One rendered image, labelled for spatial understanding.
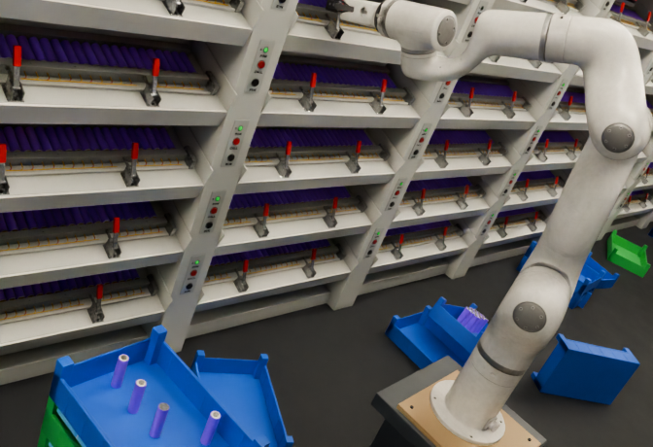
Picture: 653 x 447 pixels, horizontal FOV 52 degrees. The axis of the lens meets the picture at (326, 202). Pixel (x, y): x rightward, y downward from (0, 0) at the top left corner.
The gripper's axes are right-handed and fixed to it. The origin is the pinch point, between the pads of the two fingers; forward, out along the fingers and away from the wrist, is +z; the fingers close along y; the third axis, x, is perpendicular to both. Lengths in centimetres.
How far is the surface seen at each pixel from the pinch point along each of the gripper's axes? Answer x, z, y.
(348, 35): -6.4, 0.5, 5.7
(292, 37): -8.5, -1.9, -14.2
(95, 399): -68, -30, -66
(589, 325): -108, -26, 162
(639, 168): -52, 8, 255
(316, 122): -29.2, 3.3, 3.8
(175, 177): -44, 8, -32
